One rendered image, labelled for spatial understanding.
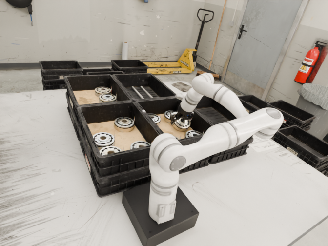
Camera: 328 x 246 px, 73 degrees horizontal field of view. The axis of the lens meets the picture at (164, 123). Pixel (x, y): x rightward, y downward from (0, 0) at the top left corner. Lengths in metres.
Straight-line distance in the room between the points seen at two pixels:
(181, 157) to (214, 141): 0.12
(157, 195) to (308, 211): 0.79
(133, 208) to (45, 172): 0.46
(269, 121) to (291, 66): 3.14
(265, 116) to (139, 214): 0.58
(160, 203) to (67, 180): 0.48
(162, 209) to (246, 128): 0.39
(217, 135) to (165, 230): 0.38
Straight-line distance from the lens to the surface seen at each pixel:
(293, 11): 4.03
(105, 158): 0.85
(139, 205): 0.91
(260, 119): 0.85
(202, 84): 0.96
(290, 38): 3.97
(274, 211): 1.20
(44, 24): 4.20
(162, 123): 1.27
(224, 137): 0.73
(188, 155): 0.66
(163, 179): 0.72
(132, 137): 1.12
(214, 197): 1.11
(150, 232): 0.84
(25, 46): 4.26
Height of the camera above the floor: 1.49
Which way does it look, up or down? 31 degrees down
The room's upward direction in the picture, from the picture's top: 10 degrees clockwise
